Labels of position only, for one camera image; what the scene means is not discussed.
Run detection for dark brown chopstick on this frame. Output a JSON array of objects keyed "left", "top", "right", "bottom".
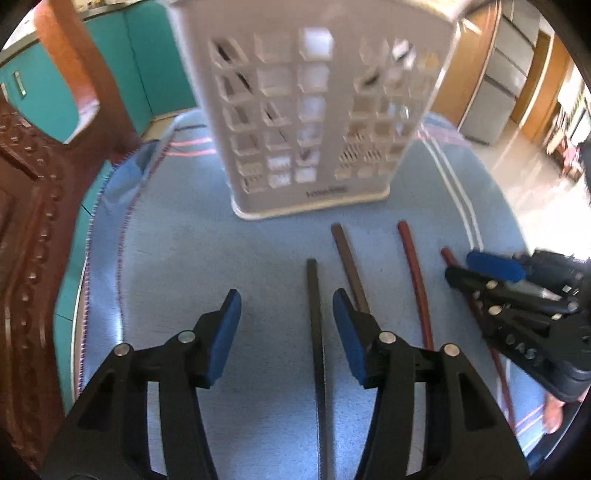
[{"left": 331, "top": 223, "right": 370, "bottom": 314}]

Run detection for black chopstick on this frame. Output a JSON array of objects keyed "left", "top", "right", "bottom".
[{"left": 307, "top": 258, "right": 329, "bottom": 480}]

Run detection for person's right hand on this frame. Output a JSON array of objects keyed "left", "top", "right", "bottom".
[{"left": 543, "top": 393, "right": 564, "bottom": 435}]

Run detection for silver refrigerator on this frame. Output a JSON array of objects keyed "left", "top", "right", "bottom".
[{"left": 461, "top": 1, "right": 540, "bottom": 145}]

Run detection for blue striped towel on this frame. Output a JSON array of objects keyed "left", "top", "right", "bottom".
[{"left": 78, "top": 110, "right": 526, "bottom": 479}]

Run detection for carved wooden chair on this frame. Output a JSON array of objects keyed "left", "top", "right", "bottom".
[{"left": 1, "top": 1, "right": 141, "bottom": 478}]

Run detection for grey plastic utensil basket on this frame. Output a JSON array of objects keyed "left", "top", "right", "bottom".
[{"left": 165, "top": 0, "right": 467, "bottom": 220}]

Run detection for teal lower cabinets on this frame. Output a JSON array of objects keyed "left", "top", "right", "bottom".
[{"left": 0, "top": 0, "right": 199, "bottom": 407}]

